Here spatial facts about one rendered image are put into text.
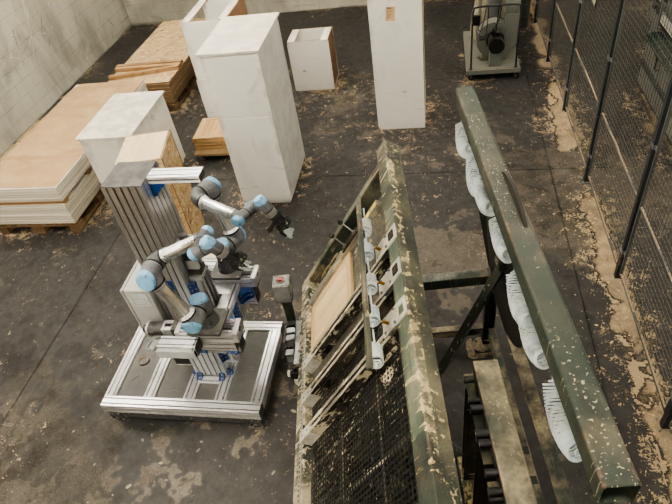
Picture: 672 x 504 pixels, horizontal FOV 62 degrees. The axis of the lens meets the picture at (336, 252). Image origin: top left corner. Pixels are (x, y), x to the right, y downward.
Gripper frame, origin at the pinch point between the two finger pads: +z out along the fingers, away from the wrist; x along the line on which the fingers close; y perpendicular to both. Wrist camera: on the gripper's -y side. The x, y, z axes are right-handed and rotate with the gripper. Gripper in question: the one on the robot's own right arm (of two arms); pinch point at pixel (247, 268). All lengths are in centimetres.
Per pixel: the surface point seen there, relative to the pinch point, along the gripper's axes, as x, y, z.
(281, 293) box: 17, -41, 70
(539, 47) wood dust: 536, 17, 411
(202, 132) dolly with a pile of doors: 278, -301, 128
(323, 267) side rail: 35, -10, 74
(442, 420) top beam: -78, 135, -12
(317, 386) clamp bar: -54, 29, 45
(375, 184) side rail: 68, 50, 38
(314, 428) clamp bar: -77, 35, 42
